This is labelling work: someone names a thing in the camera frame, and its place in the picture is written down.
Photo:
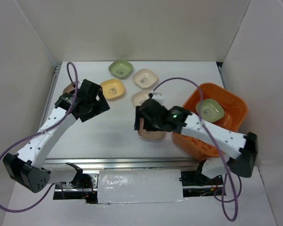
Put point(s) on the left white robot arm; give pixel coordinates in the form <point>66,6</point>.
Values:
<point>27,166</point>

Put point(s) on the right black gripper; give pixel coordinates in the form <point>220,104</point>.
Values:
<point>146,125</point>

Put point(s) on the white foil cover panel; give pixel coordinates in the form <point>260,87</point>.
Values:
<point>139,186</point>

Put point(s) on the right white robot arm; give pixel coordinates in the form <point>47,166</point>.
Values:
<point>238,151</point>

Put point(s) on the aluminium frame rail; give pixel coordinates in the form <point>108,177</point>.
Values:
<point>109,139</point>

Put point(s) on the cream plate at back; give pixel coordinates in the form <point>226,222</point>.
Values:
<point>145,78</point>

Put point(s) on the cream plate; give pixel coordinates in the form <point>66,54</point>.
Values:
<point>139,97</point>
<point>145,78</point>

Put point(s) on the green plate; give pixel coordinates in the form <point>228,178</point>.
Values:
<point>120,68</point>
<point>210,110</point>

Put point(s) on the brown plate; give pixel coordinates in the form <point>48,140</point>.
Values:
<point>149,135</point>
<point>70,87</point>

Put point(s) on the cream plate in middle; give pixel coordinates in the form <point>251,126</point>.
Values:
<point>139,97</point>

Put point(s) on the yellow square plate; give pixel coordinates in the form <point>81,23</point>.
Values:
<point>113,89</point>

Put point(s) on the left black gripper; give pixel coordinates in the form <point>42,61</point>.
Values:
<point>101,107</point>

